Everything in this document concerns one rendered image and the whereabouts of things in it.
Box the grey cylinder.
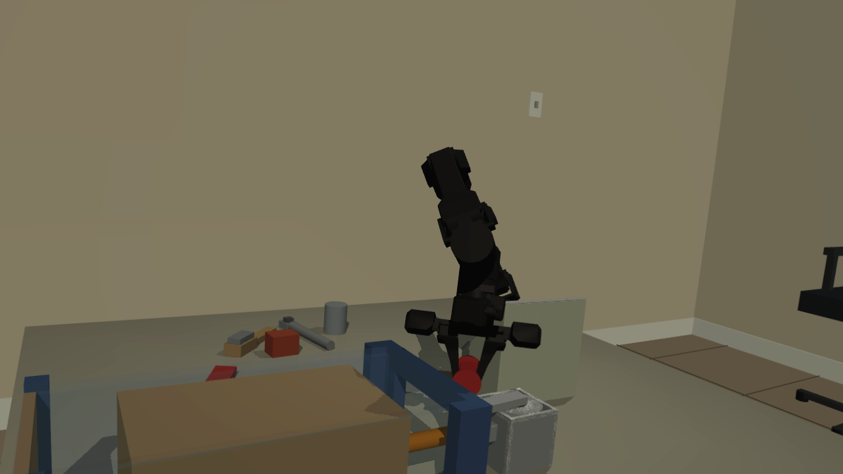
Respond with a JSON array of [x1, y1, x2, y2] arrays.
[[323, 302, 348, 335]]

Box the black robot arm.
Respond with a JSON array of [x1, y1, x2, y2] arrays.
[[421, 147, 520, 328]]

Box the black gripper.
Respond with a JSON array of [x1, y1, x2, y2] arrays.
[[404, 276, 542, 380]]

